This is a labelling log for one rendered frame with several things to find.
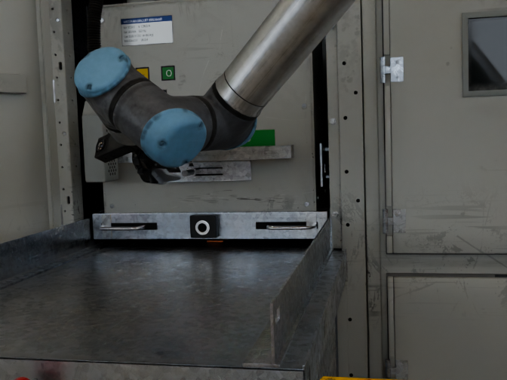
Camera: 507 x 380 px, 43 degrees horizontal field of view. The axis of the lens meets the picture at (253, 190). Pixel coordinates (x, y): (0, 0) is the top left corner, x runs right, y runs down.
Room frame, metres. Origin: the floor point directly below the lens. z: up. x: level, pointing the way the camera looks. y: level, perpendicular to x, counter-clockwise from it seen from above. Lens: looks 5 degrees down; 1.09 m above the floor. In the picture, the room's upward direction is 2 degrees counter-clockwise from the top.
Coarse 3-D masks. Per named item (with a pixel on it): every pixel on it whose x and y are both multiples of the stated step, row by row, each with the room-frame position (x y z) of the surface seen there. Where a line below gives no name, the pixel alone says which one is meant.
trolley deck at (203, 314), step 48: (48, 288) 1.06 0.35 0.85; (96, 288) 1.05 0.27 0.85; (144, 288) 1.03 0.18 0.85; (192, 288) 1.02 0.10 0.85; (240, 288) 1.01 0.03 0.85; (336, 288) 1.06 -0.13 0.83; (0, 336) 0.80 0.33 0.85; (48, 336) 0.79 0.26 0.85; (96, 336) 0.78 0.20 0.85; (144, 336) 0.77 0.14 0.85; (192, 336) 0.77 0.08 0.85; (240, 336) 0.76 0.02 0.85
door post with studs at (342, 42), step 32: (352, 32) 1.31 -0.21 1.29; (352, 64) 1.31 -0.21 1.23; (352, 96) 1.31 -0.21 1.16; (352, 128) 1.31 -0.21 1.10; (352, 160) 1.31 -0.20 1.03; (352, 192) 1.31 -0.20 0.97; (352, 224) 1.31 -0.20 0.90; (352, 256) 1.31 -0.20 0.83; (352, 288) 1.31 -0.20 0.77; (352, 320) 1.31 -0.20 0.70; (352, 352) 1.31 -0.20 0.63
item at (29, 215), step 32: (0, 0) 1.39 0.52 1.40; (32, 0) 1.44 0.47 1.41; (0, 32) 1.38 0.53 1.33; (32, 32) 1.44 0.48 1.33; (0, 64) 1.38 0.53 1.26; (32, 64) 1.44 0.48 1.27; (0, 96) 1.37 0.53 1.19; (32, 96) 1.43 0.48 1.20; (0, 128) 1.37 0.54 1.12; (32, 128) 1.43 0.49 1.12; (0, 160) 1.37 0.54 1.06; (32, 160) 1.43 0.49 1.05; (0, 192) 1.36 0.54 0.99; (32, 192) 1.42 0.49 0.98; (0, 224) 1.36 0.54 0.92; (32, 224) 1.42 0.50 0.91
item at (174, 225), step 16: (96, 224) 1.46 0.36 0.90; (112, 224) 1.45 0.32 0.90; (128, 224) 1.44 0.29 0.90; (144, 224) 1.43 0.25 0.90; (160, 224) 1.43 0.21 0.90; (176, 224) 1.42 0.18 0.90; (224, 224) 1.39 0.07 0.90; (240, 224) 1.39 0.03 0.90; (256, 224) 1.38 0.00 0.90; (272, 224) 1.37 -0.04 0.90; (288, 224) 1.37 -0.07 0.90; (304, 224) 1.36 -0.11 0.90; (320, 224) 1.35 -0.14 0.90
